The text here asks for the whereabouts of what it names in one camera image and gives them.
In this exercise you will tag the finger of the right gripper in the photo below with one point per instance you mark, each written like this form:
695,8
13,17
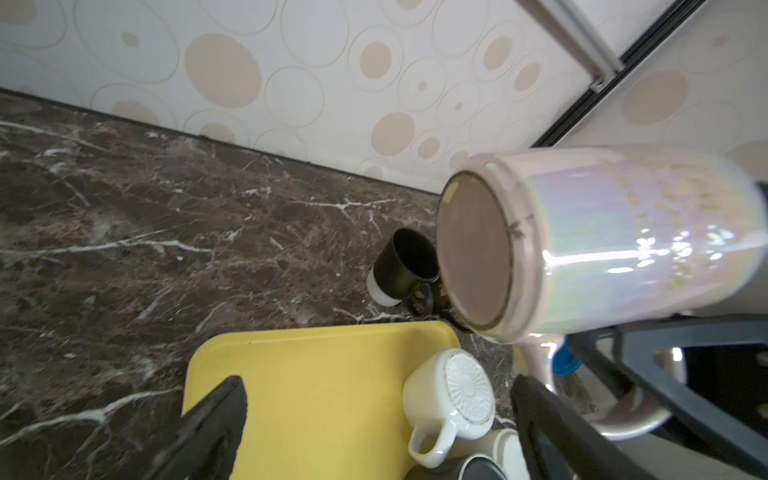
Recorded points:
698,382

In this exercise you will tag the white cream mug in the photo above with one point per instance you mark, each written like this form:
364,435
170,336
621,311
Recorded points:
502,446

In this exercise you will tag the diagonal aluminium bar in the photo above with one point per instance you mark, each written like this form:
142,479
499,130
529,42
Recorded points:
571,29

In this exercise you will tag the white bottom dark mug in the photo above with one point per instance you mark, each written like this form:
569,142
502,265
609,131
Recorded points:
407,261

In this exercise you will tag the yellow plastic tray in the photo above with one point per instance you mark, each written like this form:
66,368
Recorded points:
322,403

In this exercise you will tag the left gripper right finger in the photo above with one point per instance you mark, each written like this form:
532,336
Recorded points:
557,443

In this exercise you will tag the white cup blue lid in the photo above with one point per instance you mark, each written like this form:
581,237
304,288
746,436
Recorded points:
565,363

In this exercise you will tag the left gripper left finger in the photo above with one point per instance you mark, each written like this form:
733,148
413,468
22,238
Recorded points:
202,444

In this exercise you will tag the pink mug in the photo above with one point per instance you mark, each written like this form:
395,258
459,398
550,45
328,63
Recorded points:
538,245

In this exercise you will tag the white ribbed mug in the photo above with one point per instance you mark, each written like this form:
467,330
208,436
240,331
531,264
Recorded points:
447,398

